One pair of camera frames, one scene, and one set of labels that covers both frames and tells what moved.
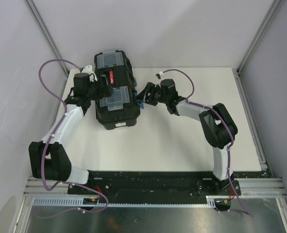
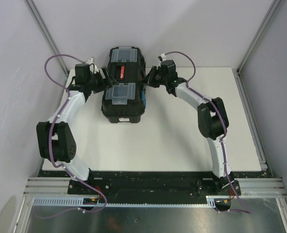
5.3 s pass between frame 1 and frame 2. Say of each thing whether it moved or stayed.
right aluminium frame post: stayed
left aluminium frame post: stayed
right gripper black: moved
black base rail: stayed
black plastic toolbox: moved
